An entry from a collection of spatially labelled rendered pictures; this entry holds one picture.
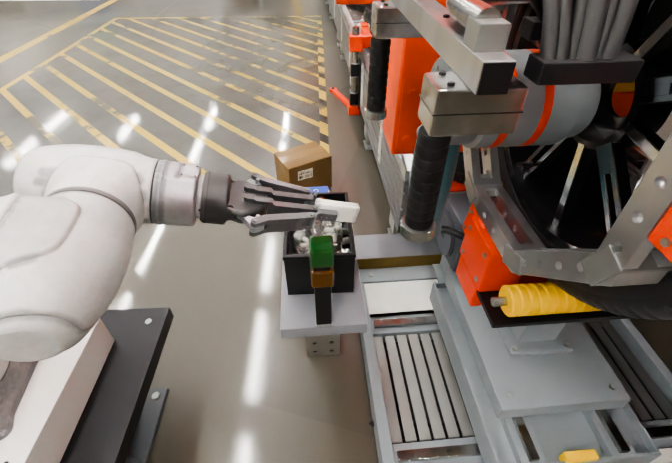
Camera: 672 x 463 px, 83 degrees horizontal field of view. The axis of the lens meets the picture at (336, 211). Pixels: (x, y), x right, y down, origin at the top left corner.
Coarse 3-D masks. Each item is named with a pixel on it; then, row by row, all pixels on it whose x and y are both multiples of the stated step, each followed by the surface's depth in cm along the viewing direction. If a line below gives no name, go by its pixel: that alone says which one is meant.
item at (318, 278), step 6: (312, 270) 63; (330, 270) 63; (312, 276) 63; (318, 276) 63; (324, 276) 63; (330, 276) 63; (312, 282) 64; (318, 282) 64; (324, 282) 64; (330, 282) 64
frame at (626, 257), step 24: (480, 192) 78; (504, 192) 78; (648, 192) 38; (480, 216) 77; (504, 216) 76; (624, 216) 41; (648, 216) 38; (504, 240) 68; (528, 240) 68; (624, 240) 42; (648, 240) 39; (528, 264) 61; (552, 264) 54; (576, 264) 49; (600, 264) 45; (624, 264) 42; (648, 264) 42
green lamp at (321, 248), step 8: (312, 240) 61; (320, 240) 61; (328, 240) 61; (312, 248) 60; (320, 248) 60; (328, 248) 60; (312, 256) 60; (320, 256) 60; (328, 256) 60; (312, 264) 61; (320, 264) 61; (328, 264) 61
